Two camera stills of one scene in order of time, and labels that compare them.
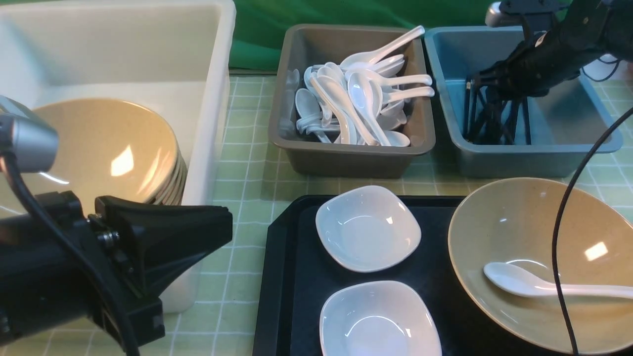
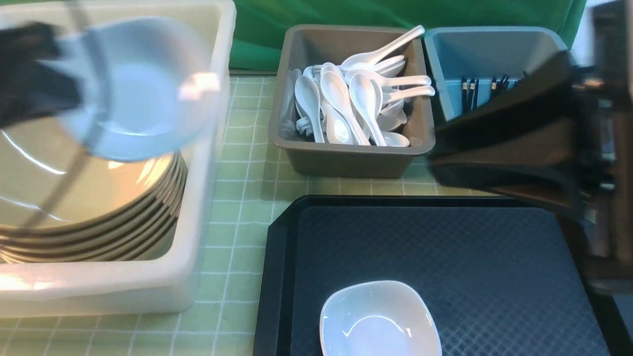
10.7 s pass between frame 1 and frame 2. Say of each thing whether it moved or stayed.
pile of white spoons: stayed
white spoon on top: stayed
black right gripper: moved
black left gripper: moved
